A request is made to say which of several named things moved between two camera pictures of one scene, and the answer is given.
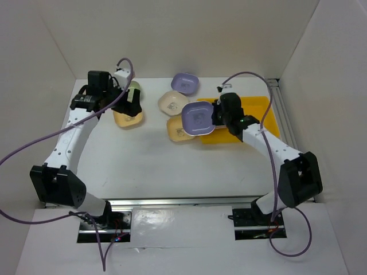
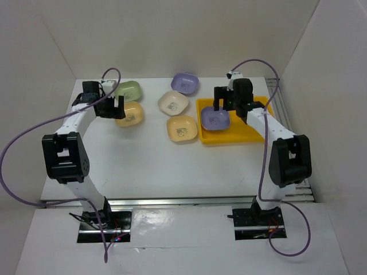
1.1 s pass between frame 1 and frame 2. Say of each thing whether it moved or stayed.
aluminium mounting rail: stayed
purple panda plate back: stayed
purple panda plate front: moved
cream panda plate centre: stayed
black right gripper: moved
